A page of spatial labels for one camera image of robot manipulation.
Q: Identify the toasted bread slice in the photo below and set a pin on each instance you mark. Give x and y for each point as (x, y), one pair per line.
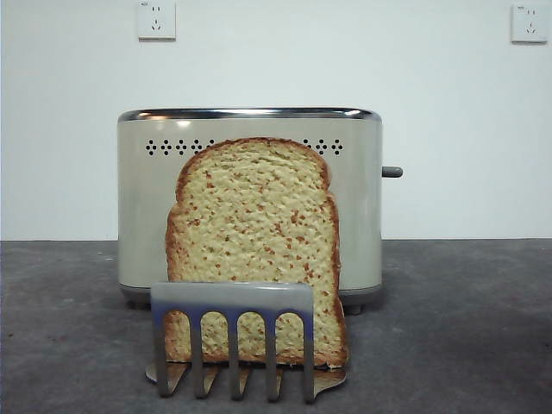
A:
(254, 215)

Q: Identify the grey toaster lever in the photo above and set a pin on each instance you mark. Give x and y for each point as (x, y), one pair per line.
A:
(393, 172)

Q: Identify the stainless steel toast rack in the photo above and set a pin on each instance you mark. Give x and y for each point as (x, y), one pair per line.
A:
(233, 296)

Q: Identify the cream steel two-slot toaster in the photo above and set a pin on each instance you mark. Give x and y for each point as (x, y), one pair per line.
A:
(142, 207)

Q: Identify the white wall socket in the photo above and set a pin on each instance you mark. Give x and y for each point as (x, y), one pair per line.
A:
(529, 23)
(157, 19)

